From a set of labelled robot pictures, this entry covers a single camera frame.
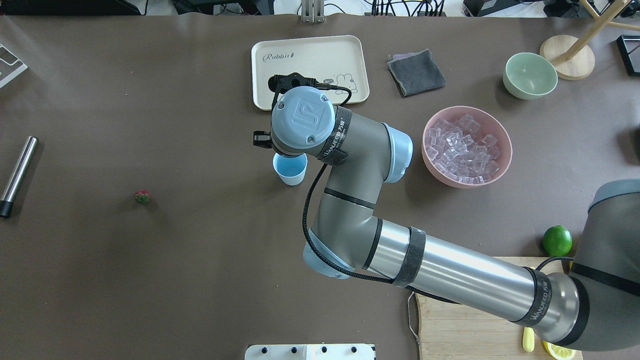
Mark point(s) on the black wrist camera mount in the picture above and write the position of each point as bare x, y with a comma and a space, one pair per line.
292, 82

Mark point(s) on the cream rabbit tray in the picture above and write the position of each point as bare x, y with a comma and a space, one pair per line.
335, 60

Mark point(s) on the yellow plastic knife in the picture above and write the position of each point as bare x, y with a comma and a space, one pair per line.
528, 339

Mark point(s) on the wooden cutting board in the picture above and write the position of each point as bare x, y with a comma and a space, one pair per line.
445, 331

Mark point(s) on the pink bowl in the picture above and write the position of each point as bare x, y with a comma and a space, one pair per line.
467, 172

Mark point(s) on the blue plastic cup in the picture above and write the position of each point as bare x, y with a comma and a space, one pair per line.
291, 170

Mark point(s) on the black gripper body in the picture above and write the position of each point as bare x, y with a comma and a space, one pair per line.
261, 139

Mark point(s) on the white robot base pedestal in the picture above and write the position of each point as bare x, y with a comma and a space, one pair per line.
310, 351

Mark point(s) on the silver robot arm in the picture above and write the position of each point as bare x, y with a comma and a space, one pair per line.
594, 308

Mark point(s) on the grey folded cloth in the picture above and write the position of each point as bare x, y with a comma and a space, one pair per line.
416, 72

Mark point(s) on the steel muddler black tip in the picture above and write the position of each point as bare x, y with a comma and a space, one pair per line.
16, 178

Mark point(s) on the clear ice cubes pile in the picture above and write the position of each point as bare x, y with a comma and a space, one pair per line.
465, 150

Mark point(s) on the green bowl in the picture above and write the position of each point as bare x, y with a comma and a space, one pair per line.
529, 76

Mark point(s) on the lemon half near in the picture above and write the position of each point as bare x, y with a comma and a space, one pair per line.
558, 352

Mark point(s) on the green lime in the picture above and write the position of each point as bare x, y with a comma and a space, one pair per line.
557, 241

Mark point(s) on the red strawberry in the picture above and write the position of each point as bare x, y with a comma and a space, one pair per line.
142, 196

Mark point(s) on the wooden cup tree stand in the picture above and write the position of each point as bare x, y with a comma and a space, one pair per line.
571, 57

